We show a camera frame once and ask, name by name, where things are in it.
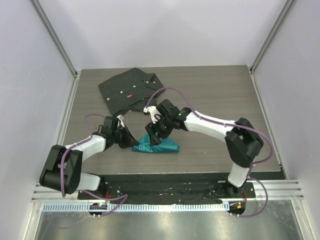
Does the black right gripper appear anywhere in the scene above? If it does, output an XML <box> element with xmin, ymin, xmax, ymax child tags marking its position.
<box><xmin>145</xmin><ymin>115</ymin><xmax>174</xmax><ymax>147</ymax></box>

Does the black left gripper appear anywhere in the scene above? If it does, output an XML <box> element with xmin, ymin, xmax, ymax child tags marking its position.
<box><xmin>112</xmin><ymin>125</ymin><xmax>139</xmax><ymax>149</ymax></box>

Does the teal satin napkin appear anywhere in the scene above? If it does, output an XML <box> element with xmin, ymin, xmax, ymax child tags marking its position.
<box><xmin>132</xmin><ymin>134</ymin><xmax>180</xmax><ymax>154</ymax></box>

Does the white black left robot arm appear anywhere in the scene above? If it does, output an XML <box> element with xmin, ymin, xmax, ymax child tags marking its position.
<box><xmin>39</xmin><ymin>115</ymin><xmax>139</xmax><ymax>200</ymax></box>

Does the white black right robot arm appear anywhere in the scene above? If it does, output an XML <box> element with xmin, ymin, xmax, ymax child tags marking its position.
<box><xmin>143</xmin><ymin>99</ymin><xmax>264</xmax><ymax>198</ymax></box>

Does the dark pinstriped shirt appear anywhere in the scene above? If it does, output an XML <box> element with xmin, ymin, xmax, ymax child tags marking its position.
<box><xmin>98</xmin><ymin>68</ymin><xmax>164</xmax><ymax>117</ymax></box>

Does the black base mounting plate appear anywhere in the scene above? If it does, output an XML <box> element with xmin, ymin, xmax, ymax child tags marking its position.
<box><xmin>77</xmin><ymin>172</ymin><xmax>257</xmax><ymax>205</ymax></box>

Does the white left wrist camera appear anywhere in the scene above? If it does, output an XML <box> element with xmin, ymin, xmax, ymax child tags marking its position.
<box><xmin>116</xmin><ymin>114</ymin><xmax>125</xmax><ymax>128</ymax></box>

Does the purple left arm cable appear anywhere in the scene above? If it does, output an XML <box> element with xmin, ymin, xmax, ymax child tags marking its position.
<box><xmin>60</xmin><ymin>113</ymin><xmax>128</xmax><ymax>218</ymax></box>

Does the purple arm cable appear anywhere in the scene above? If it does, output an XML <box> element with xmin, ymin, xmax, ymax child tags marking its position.
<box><xmin>60</xmin><ymin>113</ymin><xmax>128</xmax><ymax>218</ymax></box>
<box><xmin>145</xmin><ymin>87</ymin><xmax>273</xmax><ymax>219</ymax></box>

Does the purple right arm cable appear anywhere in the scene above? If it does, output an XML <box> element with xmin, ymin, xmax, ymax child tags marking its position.
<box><xmin>145</xmin><ymin>87</ymin><xmax>273</xmax><ymax>219</ymax></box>

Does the white slotted cable duct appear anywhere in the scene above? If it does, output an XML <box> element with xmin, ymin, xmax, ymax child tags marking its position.
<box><xmin>42</xmin><ymin>201</ymin><xmax>230</xmax><ymax>213</ymax></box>

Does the aluminium frame post left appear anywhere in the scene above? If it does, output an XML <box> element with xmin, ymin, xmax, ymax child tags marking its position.
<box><xmin>28</xmin><ymin>0</ymin><xmax>78</xmax><ymax>77</ymax></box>

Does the aluminium frame rail right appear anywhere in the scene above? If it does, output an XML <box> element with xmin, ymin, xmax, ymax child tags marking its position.
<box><xmin>249</xmin><ymin>0</ymin><xmax>298</xmax><ymax>73</ymax></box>

